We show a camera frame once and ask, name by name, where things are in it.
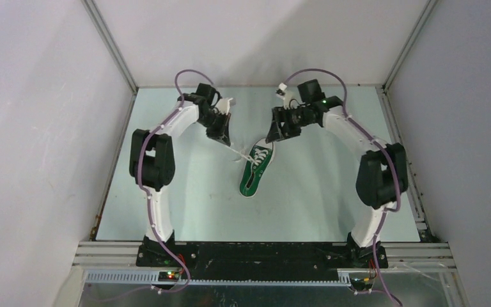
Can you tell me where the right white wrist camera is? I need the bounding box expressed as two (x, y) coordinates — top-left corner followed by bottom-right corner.
(276, 83), (295, 109)

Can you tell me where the right controller board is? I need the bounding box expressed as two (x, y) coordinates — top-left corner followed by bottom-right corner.
(350, 278), (375, 292)

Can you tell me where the controller board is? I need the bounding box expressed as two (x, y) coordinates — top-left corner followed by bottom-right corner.
(350, 278), (375, 292)
(157, 271), (181, 283)

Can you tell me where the white shoelace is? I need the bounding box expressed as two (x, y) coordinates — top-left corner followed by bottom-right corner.
(221, 139), (274, 168)

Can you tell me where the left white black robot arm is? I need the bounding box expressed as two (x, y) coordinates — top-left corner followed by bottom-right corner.
(129, 83), (235, 267)

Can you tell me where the green canvas sneaker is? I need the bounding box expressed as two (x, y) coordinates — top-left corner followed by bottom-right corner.
(238, 138), (275, 198)

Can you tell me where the left controller board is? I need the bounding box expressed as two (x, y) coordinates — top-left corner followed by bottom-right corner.
(157, 271), (181, 283)

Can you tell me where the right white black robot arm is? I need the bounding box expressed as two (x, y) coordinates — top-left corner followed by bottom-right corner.
(265, 79), (409, 268)

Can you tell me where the grey slotted cable duct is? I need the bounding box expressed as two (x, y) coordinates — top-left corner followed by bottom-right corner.
(85, 269), (351, 287)

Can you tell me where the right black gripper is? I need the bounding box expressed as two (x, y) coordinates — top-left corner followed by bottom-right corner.
(265, 106), (315, 143)

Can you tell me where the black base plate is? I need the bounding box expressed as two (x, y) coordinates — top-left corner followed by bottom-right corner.
(136, 239), (388, 281)

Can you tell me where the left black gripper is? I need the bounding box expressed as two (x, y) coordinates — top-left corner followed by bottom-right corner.
(198, 111), (231, 148)

